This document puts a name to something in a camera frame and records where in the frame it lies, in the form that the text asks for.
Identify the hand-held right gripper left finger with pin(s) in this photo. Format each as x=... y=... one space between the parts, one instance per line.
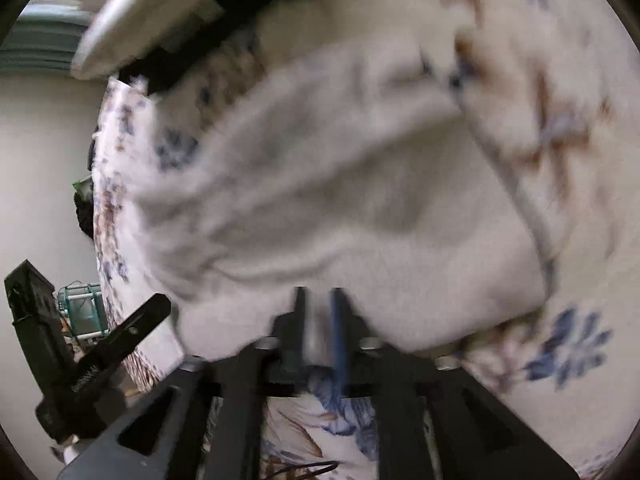
x=299 y=332

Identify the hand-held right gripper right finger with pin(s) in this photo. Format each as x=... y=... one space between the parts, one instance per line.
x=340 y=345

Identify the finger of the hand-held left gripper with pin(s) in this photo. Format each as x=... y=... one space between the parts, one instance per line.
x=135 y=332

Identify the beige small garment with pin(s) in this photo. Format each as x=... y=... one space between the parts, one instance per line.
x=350 y=220

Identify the floral printed blanket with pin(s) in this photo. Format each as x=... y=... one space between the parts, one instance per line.
x=565 y=160

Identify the white board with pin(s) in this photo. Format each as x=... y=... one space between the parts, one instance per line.
x=165 y=5

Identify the teal window frame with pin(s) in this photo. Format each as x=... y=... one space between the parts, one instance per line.
x=45 y=35

